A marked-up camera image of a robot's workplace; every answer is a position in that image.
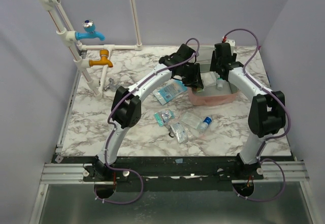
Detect metal scissors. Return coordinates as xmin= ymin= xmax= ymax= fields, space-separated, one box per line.
xmin=168 ymin=131 xmax=175 ymax=138

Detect alcohol pad packets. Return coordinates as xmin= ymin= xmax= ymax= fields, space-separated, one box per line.
xmin=171 ymin=122 xmax=193 ymax=143

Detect blue wipes packet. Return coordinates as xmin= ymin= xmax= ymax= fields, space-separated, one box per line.
xmin=153 ymin=80 xmax=187 ymax=105

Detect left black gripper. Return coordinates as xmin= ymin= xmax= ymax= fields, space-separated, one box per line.
xmin=179 ymin=62 xmax=203 ymax=90

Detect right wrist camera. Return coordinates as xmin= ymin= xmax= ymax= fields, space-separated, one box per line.
xmin=222 ymin=37 xmax=236 ymax=47

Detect purple cable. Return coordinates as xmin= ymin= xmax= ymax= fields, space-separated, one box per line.
xmin=95 ymin=38 xmax=200 ymax=205
xmin=222 ymin=28 xmax=292 ymax=203

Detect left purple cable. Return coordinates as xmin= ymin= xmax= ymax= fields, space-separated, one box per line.
xmin=95 ymin=38 xmax=200 ymax=205

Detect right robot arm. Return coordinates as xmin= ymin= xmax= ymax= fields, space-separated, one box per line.
xmin=210 ymin=43 xmax=286 ymax=179

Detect white pvc pipe frame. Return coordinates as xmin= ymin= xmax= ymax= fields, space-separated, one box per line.
xmin=38 ymin=0 xmax=143 ymax=100

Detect white gauze packet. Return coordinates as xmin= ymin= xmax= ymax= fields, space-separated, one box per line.
xmin=201 ymin=72 xmax=217 ymax=88

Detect orange faucet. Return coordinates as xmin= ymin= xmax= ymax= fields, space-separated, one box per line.
xmin=89 ymin=49 xmax=113 ymax=68

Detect blue faucet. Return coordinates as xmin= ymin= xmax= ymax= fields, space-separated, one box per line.
xmin=75 ymin=19 xmax=105 ymax=41

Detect pink medicine kit case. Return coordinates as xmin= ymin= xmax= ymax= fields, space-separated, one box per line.
xmin=187 ymin=46 xmax=239 ymax=106

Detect pill blister bag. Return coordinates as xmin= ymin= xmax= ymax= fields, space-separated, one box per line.
xmin=154 ymin=109 xmax=175 ymax=126

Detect clear bag teal pads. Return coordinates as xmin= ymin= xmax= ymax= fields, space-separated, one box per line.
xmin=181 ymin=112 xmax=202 ymax=129

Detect chrome faucet valve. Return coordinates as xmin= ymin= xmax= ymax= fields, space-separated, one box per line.
xmin=103 ymin=78 xmax=121 ymax=91

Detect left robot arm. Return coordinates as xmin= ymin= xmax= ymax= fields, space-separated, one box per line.
xmin=92 ymin=38 xmax=203 ymax=181

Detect green capped white bottle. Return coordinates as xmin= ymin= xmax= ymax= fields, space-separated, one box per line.
xmin=216 ymin=78 xmax=225 ymax=90

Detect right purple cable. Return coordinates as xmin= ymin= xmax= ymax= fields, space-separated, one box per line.
xmin=222 ymin=28 xmax=292 ymax=203

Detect blue capped small bottle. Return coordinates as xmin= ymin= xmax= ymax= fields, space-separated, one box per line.
xmin=198 ymin=116 xmax=212 ymax=133

